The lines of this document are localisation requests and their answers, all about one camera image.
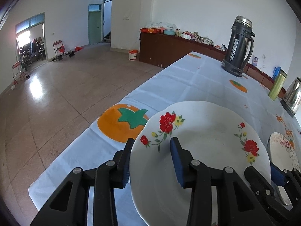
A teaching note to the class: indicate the dark wooden sideboard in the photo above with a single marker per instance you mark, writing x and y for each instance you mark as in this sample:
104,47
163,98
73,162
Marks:
163,50

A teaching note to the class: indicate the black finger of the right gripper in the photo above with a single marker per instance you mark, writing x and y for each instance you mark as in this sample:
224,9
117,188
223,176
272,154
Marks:
289,180
264,192

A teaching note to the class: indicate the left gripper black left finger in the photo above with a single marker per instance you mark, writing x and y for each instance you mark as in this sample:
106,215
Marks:
68,204

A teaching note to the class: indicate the persimmon print tablecloth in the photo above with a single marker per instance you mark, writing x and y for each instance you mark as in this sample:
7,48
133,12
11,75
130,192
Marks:
194,77

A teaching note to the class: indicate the stainless electric kettle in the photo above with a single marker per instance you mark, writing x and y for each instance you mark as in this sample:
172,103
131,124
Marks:
292,98

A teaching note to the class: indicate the green tumbler bottle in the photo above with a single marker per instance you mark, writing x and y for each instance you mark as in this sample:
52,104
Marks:
278,84

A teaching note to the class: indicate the red folding chair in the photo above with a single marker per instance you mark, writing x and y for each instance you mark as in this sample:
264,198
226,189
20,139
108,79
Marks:
59,50

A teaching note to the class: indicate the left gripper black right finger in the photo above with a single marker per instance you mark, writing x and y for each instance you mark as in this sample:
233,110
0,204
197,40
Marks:
215,190

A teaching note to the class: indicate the pink floral rim plate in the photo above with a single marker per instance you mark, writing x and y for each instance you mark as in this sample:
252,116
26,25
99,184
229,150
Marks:
282,153

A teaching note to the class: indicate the red flower white plate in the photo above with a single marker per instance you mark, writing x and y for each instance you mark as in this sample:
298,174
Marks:
216,136

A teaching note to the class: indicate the teal basin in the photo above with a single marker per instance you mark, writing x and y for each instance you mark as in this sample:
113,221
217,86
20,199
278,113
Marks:
169,32

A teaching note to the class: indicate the white orange bucket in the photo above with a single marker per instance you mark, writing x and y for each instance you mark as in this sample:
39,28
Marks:
132,55

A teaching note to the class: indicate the green door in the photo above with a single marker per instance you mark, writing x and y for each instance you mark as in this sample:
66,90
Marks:
95,24

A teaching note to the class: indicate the blue thermos jug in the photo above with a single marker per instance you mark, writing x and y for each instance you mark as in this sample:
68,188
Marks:
276,72

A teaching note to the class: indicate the large dark thermos flask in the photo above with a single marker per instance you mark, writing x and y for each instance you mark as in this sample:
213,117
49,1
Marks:
240,48

